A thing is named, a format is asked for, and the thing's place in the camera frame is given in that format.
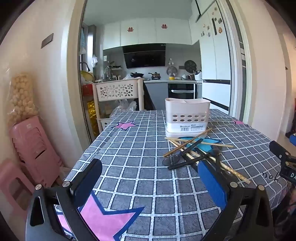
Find white refrigerator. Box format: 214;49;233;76
188;0;232;114

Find grey checked star tablecloth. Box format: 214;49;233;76
54;109;292;241

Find black range hood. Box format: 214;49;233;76
122;44;167;69

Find grey kitchen counter cabinet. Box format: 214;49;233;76
143;80;203;111

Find single pink plastic stool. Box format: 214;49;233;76
0;160;36;216

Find dark round wall pan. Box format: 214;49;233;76
184;60;198;73

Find red plastic basket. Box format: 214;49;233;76
81;85;94;97

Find beige plastic storage cart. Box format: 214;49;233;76
92;78;145;137

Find bag of puffed snacks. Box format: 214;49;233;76
7;73;39;127

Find stack of pink stools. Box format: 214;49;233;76
9;116;63;189

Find yellow green colander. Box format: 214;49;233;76
80;71;94;84

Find white countertop spice rack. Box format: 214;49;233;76
105;66;123;81

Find black built-in oven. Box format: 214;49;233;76
168;83;195;109

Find white plastic utensil holder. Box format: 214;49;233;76
165;98;211;139

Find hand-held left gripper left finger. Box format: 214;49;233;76
25;158;103;241

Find white upper kitchen cabinets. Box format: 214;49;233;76
103;18;194;50

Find group of fridge magnets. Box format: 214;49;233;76
201;6;224;37

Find grey wall switch plate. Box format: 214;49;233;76
41;33;54;49

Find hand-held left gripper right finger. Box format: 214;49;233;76
198;159;274;241

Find yellow cooking oil bottle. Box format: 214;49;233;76
87;101;99;137

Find crumpled clear plastic bag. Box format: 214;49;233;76
110;100;137;118

